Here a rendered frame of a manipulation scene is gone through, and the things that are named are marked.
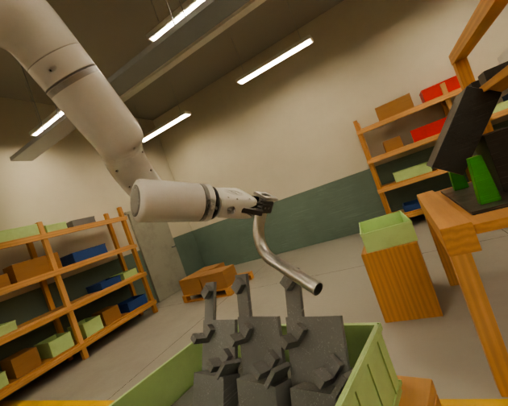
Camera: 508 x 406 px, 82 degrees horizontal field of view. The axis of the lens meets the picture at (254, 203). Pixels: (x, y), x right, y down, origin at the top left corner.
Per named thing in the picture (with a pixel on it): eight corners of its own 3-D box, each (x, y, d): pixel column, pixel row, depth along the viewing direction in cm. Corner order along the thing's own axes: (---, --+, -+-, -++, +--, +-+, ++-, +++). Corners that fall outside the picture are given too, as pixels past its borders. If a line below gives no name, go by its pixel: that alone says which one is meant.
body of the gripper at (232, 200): (220, 193, 60) (261, 196, 67) (198, 180, 68) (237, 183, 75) (213, 227, 62) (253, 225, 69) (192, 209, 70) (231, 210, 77)
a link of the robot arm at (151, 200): (185, 218, 68) (204, 224, 60) (125, 218, 59) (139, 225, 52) (187, 182, 67) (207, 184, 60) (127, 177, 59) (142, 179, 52)
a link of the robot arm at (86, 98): (42, 105, 54) (147, 221, 69) (47, 86, 42) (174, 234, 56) (84, 82, 58) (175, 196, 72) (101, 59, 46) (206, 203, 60)
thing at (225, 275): (184, 303, 562) (176, 282, 563) (210, 286, 632) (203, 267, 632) (231, 296, 500) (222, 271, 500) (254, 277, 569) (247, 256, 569)
